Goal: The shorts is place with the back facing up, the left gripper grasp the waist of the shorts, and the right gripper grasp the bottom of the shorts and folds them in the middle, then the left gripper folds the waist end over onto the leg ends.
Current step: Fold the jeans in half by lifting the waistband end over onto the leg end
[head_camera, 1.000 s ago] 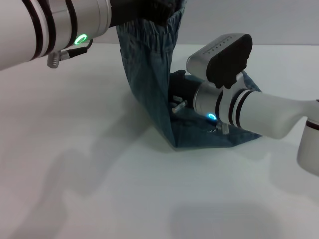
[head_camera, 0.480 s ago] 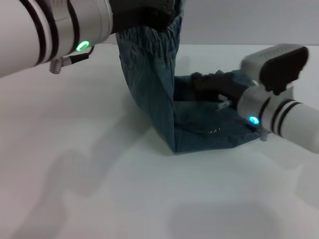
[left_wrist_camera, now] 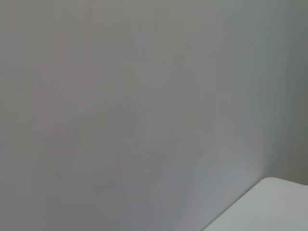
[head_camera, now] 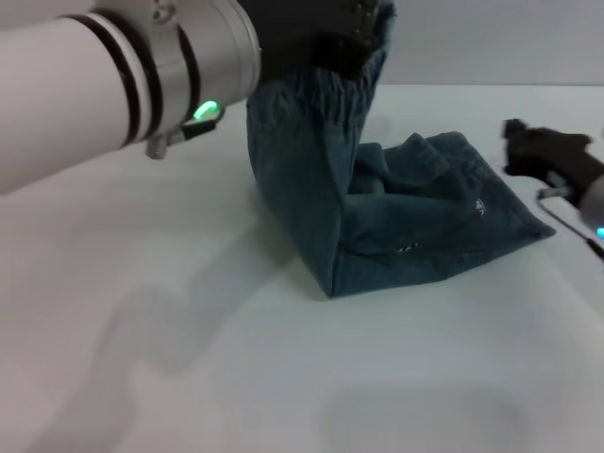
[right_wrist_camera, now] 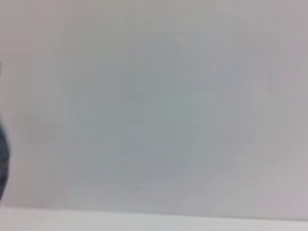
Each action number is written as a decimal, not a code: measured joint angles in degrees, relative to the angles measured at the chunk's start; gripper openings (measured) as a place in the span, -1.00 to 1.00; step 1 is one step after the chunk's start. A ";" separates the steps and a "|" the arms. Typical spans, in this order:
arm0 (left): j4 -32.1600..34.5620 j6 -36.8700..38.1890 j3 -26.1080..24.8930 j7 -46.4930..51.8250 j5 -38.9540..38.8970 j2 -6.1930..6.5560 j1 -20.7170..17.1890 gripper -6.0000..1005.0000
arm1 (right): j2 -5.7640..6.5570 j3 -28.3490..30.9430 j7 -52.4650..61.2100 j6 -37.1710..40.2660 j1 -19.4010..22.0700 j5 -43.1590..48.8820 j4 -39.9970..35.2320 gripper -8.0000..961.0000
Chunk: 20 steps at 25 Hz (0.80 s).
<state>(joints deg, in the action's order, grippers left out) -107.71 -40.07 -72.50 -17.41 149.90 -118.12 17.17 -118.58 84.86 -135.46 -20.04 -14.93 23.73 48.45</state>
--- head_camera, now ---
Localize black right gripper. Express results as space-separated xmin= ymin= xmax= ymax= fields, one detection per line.
xmin=501 ymin=118 xmax=604 ymax=207

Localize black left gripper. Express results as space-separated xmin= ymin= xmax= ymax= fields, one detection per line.
xmin=243 ymin=0 xmax=384 ymax=82

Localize blue denim shorts with print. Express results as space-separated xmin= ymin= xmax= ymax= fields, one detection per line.
xmin=244 ymin=0 xmax=558 ymax=300

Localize right wrist cable with plug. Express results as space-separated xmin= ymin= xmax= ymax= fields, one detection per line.
xmin=536 ymin=185 xmax=604 ymax=260

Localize wrist cable with plug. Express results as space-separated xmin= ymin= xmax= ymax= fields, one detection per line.
xmin=144 ymin=101 xmax=226 ymax=159
xmin=536 ymin=185 xmax=604 ymax=260

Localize left wrist cable with plug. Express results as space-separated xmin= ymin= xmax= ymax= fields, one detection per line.
xmin=144 ymin=101 xmax=226 ymax=159

